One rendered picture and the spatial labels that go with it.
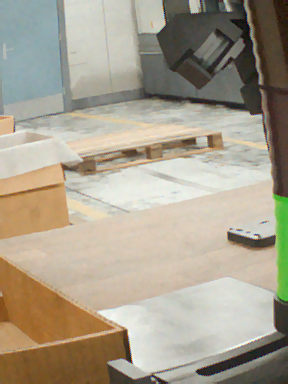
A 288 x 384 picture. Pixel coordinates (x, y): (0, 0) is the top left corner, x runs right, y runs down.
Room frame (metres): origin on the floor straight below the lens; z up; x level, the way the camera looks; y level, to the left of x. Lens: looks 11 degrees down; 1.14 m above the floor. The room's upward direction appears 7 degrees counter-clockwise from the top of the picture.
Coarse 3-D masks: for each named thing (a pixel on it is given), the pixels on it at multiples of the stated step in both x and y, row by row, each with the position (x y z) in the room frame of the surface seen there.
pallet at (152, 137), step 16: (144, 128) 7.87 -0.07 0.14; (160, 128) 7.77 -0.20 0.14; (176, 128) 7.61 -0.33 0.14; (192, 128) 7.52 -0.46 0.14; (80, 144) 7.33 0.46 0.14; (96, 144) 7.21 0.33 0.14; (112, 144) 7.10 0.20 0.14; (128, 144) 6.99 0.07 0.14; (144, 144) 6.88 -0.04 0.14; (160, 144) 6.92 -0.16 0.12; (176, 144) 7.53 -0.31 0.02; (192, 144) 7.55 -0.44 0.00; (208, 144) 7.18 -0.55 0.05; (96, 160) 7.19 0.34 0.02; (144, 160) 6.90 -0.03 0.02; (160, 160) 6.91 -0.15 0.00
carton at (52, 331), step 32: (0, 256) 0.68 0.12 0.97; (32, 288) 0.62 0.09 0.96; (0, 320) 0.70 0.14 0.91; (32, 320) 0.63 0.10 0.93; (64, 320) 0.57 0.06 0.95; (96, 320) 0.51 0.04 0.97; (0, 352) 0.45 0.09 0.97; (32, 352) 0.46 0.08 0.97; (64, 352) 0.46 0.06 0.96; (96, 352) 0.47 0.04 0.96; (128, 352) 0.48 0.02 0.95
